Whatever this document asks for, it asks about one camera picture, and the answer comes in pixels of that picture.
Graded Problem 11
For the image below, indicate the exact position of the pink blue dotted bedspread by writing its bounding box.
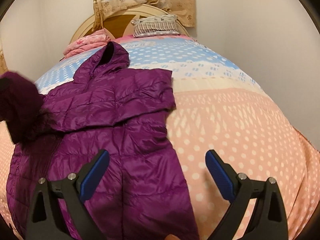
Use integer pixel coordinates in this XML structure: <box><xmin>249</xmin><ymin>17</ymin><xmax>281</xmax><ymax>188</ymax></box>
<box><xmin>1</xmin><ymin>36</ymin><xmax>319</xmax><ymax>239</ymax></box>

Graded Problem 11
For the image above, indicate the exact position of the beige side window curtain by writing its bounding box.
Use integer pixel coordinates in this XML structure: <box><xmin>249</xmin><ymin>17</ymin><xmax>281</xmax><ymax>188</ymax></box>
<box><xmin>0</xmin><ymin>44</ymin><xmax>8</xmax><ymax>75</ymax></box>

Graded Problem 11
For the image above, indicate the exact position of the beige wooden headboard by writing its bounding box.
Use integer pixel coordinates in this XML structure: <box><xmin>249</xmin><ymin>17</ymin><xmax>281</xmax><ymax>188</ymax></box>
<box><xmin>69</xmin><ymin>3</ymin><xmax>190</xmax><ymax>43</ymax></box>

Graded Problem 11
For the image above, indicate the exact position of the grey patterned pillow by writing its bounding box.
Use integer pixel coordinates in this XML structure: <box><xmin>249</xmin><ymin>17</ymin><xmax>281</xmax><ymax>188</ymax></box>
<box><xmin>131</xmin><ymin>14</ymin><xmax>181</xmax><ymax>38</ymax></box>

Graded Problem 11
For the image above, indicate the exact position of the folded pink blanket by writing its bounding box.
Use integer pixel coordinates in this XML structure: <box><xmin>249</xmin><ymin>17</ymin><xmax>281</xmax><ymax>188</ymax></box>
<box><xmin>63</xmin><ymin>28</ymin><xmax>111</xmax><ymax>59</ymax></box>

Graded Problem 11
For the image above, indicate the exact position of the purple puffer jacket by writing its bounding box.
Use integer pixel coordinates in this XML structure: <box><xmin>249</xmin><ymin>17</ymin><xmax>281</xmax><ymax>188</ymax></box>
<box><xmin>1</xmin><ymin>42</ymin><xmax>199</xmax><ymax>239</ymax></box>

